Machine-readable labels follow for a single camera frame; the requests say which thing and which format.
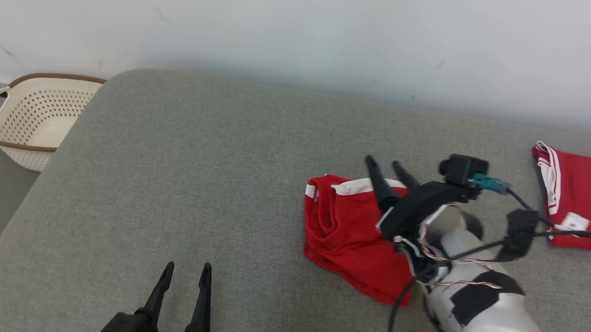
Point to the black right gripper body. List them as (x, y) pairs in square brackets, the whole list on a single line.
[(417, 207)]

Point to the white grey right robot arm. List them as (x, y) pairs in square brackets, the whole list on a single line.
[(486, 320)]

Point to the cream perforated laundry basket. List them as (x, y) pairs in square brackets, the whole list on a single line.
[(36, 117)]

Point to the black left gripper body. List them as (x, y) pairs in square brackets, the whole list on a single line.
[(127, 326)]

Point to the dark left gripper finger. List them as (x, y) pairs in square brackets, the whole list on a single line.
[(201, 310), (159, 294)]

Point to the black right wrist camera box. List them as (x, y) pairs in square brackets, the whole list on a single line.
[(460, 169)]

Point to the red jersey number 23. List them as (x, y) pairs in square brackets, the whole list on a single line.
[(579, 195)]

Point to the red shorts white trim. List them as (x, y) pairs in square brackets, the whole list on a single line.
[(347, 236)]

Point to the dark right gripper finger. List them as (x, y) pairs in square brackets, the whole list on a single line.
[(407, 177), (384, 191)]

